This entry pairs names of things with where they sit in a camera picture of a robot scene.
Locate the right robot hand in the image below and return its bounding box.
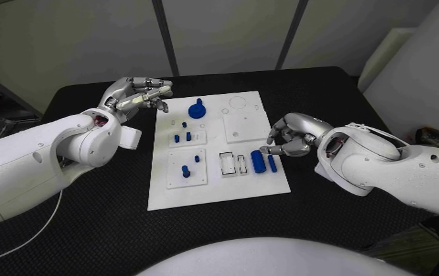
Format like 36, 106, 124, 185
259, 112, 336, 158

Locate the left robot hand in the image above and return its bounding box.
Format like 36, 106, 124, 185
97, 76, 174, 125

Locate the white task board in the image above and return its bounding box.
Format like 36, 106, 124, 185
147, 90, 292, 211

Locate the thick blue cylinder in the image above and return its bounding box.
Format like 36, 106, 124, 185
249, 150, 268, 174

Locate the blue gear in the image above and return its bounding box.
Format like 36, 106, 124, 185
187, 98, 209, 119

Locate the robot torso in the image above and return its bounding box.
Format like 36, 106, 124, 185
135, 237, 418, 276

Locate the white cable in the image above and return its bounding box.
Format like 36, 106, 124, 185
344, 121, 410, 147
0, 188, 64, 258

